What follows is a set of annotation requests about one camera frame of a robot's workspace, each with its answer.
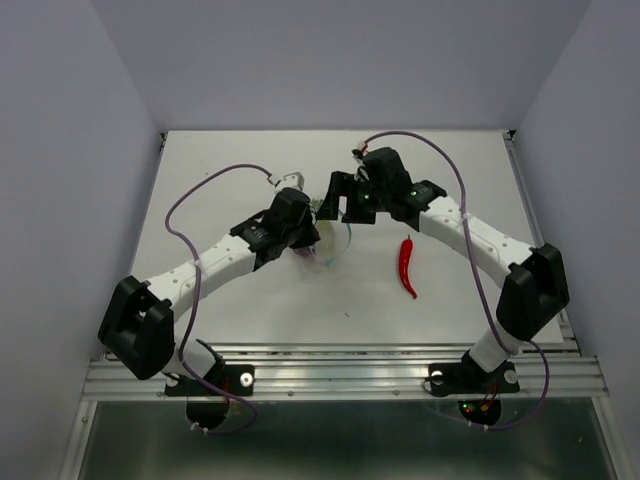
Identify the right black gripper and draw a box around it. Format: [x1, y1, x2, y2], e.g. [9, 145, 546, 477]
[314, 172, 390, 225]

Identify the clear zip top bag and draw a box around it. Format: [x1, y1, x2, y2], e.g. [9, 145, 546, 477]
[293, 198, 353, 271]

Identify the purple onion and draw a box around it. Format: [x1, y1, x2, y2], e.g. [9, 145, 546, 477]
[294, 246, 316, 261]

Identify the white radish with leaves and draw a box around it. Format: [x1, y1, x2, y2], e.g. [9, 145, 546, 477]
[313, 219, 336, 263]

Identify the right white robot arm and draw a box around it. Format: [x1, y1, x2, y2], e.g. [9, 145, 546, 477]
[318, 147, 570, 390]

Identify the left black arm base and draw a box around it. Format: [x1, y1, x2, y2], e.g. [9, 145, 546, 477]
[161, 339, 258, 436]

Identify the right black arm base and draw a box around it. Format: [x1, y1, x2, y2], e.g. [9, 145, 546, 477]
[423, 352, 520, 430]

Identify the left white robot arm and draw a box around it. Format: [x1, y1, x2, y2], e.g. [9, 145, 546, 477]
[98, 187, 319, 394]

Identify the red chili pepper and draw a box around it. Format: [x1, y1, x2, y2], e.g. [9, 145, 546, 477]
[397, 237, 418, 299]

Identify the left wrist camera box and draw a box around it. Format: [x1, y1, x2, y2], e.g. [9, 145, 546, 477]
[268, 172, 305, 192]

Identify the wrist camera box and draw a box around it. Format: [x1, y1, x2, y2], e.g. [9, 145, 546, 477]
[351, 141, 369, 181]
[268, 172, 305, 192]

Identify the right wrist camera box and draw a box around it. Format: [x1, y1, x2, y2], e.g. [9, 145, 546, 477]
[351, 141, 369, 181]

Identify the aluminium mounting rail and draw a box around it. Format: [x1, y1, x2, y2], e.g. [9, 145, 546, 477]
[82, 342, 611, 402]

